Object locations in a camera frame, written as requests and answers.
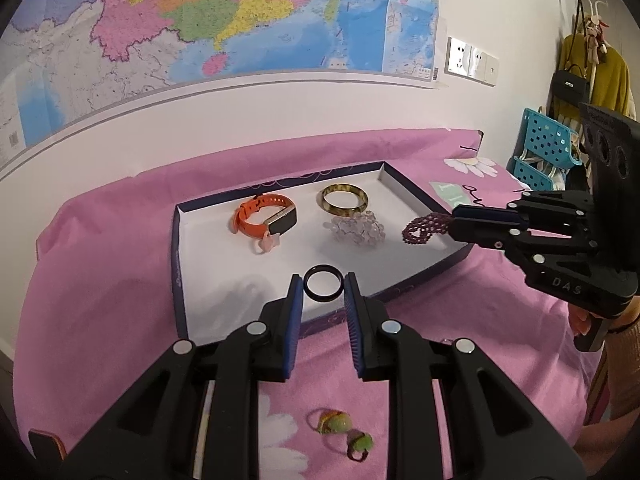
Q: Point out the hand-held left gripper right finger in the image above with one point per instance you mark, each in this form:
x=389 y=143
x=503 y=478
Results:
x=352 y=325

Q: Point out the colourful wall map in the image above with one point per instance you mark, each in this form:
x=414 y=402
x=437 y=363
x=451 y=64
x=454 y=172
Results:
x=200 y=10

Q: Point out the yellow coat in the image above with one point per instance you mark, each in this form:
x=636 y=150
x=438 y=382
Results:
x=615 y=75

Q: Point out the black handbag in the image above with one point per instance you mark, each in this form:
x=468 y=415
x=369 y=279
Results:
x=570 y=87

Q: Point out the white coat rack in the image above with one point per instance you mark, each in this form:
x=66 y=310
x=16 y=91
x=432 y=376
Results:
x=593 y=10

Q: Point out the orange smart watch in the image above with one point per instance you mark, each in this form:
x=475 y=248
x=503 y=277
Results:
x=247 y=220

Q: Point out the pink floral tablecloth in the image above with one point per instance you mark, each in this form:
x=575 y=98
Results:
x=125 y=270

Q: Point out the dark blue box lid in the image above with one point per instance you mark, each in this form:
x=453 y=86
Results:
x=225 y=280

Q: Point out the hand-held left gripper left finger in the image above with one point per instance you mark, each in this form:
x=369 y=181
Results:
x=295 y=320

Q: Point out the white wall switch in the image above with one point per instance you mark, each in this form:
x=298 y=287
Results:
x=492 y=69

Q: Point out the teal plastic basket rack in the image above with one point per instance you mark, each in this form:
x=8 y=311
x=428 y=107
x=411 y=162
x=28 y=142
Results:
x=545 y=137

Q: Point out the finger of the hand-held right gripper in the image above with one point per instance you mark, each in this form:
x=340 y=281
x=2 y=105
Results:
x=485 y=214
x=480 y=234

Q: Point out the person's right hand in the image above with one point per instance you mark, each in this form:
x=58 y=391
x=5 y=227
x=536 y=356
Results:
x=581 y=319

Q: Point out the tortoiseshell bangle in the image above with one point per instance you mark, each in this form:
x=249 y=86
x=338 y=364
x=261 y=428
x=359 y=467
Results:
x=321 y=200

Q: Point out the dark flat object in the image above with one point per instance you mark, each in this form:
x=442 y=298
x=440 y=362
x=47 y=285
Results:
x=45 y=444

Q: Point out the small plush toy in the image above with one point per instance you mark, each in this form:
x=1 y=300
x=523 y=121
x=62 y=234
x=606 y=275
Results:
x=594 y=35

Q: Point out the white wall socket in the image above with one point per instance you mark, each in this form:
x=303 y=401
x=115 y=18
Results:
x=457 y=57
x=477 y=64

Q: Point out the person's right forearm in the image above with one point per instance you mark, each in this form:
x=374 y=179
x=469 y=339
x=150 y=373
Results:
x=620 y=380

